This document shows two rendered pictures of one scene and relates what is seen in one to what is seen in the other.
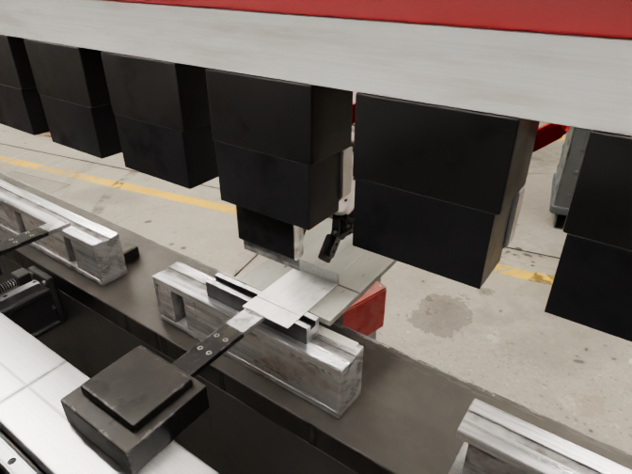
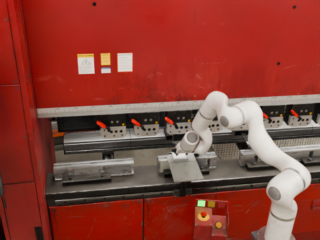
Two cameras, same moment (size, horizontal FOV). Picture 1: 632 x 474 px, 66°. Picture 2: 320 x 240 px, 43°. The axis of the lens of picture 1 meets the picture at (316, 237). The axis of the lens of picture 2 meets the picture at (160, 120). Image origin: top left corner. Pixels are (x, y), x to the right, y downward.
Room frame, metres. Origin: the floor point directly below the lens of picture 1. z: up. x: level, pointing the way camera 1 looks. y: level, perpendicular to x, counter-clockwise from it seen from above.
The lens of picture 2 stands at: (2.01, -1.60, 2.53)
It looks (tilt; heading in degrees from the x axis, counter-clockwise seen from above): 30 degrees down; 134
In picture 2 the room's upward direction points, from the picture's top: 2 degrees clockwise
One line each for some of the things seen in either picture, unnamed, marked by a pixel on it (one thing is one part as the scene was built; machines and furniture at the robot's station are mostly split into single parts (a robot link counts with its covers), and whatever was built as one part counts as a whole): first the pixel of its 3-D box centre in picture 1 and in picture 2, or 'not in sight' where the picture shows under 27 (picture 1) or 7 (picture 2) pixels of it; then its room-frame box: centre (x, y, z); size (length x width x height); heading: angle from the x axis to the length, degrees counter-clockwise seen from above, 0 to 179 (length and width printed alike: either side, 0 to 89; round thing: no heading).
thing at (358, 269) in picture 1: (328, 262); (184, 167); (0.70, -0.02, 1.00); 0.26 x 0.18 x 0.01; 145
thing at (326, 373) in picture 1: (249, 330); (186, 162); (0.61, 0.11, 0.92); 0.39 x 0.06 x 0.10; 55
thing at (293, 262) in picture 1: (269, 229); (180, 136); (0.58, 0.06, 1.13); 0.10 x 0.02 x 0.10; 55
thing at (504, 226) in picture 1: (437, 178); (145, 121); (0.45, -0.12, 1.26); 0.15 x 0.09 x 0.17; 55
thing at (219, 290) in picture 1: (260, 306); (183, 154); (0.60, 0.09, 0.99); 0.20 x 0.03 x 0.03; 55
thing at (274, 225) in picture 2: not in sight; (279, 226); (1.42, -0.13, 1.09); 0.19 x 0.19 x 0.18
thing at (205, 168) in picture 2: not in sight; (186, 171); (0.65, 0.06, 0.89); 0.30 x 0.05 x 0.03; 55
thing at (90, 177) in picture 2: not in sight; (86, 179); (0.28, -0.46, 0.89); 0.30 x 0.05 x 0.03; 55
